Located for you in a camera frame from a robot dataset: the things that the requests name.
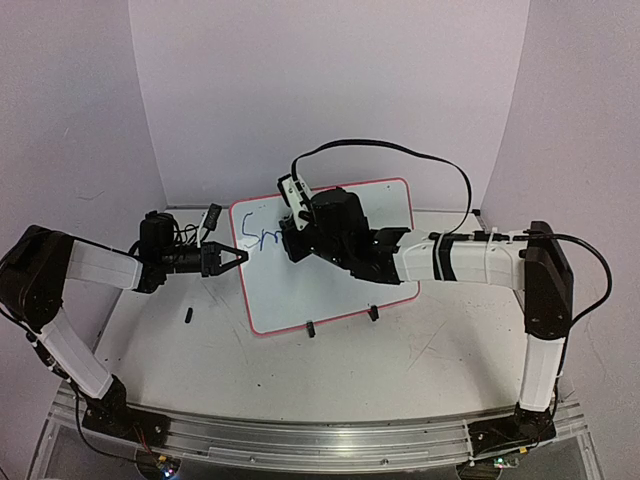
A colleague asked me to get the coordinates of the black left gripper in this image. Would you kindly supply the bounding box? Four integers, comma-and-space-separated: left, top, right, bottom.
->
159, 238, 250, 274

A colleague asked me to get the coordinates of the pink framed whiteboard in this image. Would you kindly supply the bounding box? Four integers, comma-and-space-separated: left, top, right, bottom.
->
230, 194, 420, 336

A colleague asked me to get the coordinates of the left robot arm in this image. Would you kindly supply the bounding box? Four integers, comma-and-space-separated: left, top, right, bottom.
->
1, 211, 249, 400

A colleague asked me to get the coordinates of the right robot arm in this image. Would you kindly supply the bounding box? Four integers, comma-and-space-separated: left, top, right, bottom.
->
279, 178, 573, 413

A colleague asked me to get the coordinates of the left black whiteboard stand clip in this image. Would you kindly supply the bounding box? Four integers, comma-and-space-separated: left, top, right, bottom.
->
305, 322, 316, 338

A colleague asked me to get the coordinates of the black whiteboard stand clip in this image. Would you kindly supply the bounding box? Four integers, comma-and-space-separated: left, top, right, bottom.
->
305, 322, 316, 338
368, 305, 379, 322

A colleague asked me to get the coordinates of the right black whiteboard stand clip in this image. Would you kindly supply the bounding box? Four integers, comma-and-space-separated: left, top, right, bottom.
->
368, 305, 379, 322

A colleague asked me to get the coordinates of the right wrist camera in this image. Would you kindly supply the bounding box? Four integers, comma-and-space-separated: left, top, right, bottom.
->
277, 174, 314, 231

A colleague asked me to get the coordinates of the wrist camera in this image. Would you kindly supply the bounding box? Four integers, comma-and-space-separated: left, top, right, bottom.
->
277, 174, 314, 231
196, 203, 222, 248

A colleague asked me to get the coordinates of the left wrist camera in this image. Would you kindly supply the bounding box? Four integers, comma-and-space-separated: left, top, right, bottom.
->
196, 203, 222, 248

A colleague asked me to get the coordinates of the black right camera cable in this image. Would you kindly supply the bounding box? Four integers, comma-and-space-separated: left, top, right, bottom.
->
291, 138, 474, 236

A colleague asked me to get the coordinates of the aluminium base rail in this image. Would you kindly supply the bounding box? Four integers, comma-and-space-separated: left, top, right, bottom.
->
50, 387, 588, 473

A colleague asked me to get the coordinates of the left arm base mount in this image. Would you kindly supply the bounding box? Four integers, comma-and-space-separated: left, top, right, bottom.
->
81, 375, 170, 447

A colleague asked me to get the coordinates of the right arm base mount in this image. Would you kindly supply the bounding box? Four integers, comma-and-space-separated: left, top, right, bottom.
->
468, 401, 557, 460

